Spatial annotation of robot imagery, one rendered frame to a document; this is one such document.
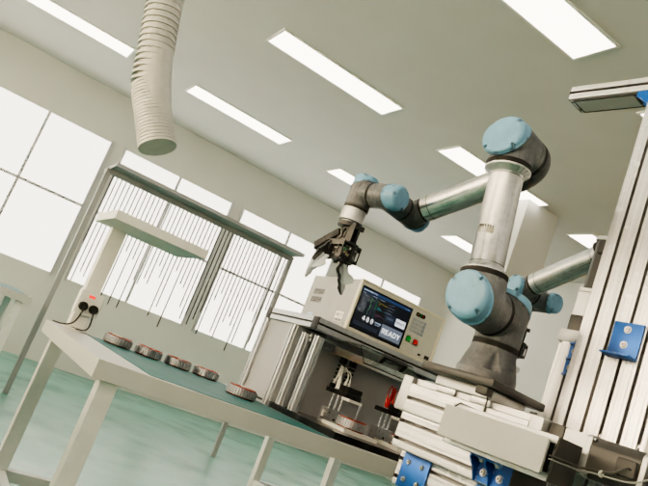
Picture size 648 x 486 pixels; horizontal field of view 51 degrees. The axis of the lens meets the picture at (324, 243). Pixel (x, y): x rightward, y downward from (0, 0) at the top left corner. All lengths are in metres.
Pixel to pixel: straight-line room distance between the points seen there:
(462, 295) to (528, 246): 5.32
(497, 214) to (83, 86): 7.45
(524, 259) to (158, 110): 4.64
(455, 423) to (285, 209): 8.02
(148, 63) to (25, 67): 5.70
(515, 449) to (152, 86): 2.17
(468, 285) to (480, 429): 0.33
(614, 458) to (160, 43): 2.40
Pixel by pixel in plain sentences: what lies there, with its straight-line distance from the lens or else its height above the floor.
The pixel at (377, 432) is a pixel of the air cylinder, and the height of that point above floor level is 0.80.
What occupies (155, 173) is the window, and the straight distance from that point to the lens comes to 8.81.
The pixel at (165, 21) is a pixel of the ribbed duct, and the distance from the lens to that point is 3.17.
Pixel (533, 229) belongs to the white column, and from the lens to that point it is 6.97.
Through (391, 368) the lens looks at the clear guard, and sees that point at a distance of 2.38.
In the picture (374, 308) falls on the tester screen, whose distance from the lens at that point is 2.63.
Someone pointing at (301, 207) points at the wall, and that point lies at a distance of 9.54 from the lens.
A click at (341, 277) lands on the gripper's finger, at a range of 2.02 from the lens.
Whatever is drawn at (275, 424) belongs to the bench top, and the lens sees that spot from 2.06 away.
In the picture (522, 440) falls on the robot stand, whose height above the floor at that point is 0.93.
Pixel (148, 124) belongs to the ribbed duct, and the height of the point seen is 1.62.
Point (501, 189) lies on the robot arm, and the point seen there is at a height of 1.48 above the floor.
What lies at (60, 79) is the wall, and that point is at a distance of 8.75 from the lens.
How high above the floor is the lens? 0.88
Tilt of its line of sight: 11 degrees up
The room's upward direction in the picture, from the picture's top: 21 degrees clockwise
